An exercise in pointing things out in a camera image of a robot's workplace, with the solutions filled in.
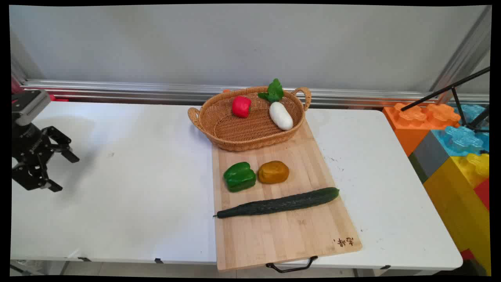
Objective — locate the wrist camera with black bracket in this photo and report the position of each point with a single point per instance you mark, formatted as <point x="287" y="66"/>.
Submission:
<point x="29" y="105"/>

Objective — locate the woven wicker basket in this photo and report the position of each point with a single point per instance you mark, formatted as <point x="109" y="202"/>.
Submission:
<point x="242" y="131"/>

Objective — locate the black tripod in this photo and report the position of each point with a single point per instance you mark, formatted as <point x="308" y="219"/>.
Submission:
<point x="456" y="94"/>

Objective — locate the green toy bell pepper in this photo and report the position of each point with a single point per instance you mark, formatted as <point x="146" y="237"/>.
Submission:
<point x="239" y="177"/>

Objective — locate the red toy bell pepper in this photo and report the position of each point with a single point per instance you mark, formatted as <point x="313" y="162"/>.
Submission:
<point x="241" y="106"/>

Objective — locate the red giant building block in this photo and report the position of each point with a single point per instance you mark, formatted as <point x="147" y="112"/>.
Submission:
<point x="483" y="192"/>

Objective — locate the horizontal aluminium frame rail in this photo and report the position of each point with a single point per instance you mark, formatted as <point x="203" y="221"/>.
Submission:
<point x="156" y="91"/>

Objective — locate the orange-brown potato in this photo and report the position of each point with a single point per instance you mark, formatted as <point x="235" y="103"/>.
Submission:
<point x="273" y="172"/>

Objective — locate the slanted aluminium frame post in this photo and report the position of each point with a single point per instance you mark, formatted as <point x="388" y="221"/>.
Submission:
<point x="464" y="51"/>

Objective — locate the blue giant building block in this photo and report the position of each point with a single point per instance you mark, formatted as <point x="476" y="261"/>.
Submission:
<point x="462" y="141"/>

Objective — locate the white toy radish green leaves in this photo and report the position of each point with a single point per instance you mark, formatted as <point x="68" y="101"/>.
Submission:
<point x="281" y="115"/>

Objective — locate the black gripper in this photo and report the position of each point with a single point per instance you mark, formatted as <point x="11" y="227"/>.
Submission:
<point x="26" y="143"/>

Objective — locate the yellow giant building block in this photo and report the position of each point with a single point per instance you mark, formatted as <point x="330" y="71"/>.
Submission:
<point x="458" y="207"/>

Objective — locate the grey giant building block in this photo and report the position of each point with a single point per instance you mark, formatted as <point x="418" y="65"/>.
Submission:
<point x="430" y="156"/>

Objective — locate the orange giant building block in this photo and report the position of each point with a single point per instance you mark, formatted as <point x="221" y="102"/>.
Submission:
<point x="411" y="125"/>

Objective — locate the dark green toy cucumber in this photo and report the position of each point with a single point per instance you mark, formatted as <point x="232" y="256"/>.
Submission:
<point x="278" y="203"/>

